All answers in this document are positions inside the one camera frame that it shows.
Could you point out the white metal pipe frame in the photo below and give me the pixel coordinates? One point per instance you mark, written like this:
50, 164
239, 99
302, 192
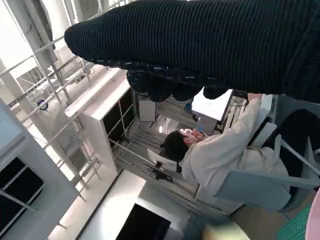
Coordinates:
47, 77

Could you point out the green cutting mat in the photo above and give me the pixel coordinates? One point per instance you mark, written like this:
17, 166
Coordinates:
297, 225

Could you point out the pink bowl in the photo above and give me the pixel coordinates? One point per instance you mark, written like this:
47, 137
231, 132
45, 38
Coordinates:
315, 217

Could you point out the grey chair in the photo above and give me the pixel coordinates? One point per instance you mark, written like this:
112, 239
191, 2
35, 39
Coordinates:
250, 185

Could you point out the small white box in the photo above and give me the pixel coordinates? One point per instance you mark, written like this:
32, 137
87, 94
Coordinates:
147, 111

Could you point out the bright computer monitor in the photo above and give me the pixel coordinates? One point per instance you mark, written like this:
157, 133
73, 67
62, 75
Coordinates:
212, 105

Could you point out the white cabinet dark panels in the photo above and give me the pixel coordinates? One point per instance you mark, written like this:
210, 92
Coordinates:
25, 162
120, 207
95, 125

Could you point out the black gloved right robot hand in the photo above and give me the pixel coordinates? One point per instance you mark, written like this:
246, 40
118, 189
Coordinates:
200, 42

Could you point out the person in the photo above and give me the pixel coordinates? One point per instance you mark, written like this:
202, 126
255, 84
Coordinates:
220, 160

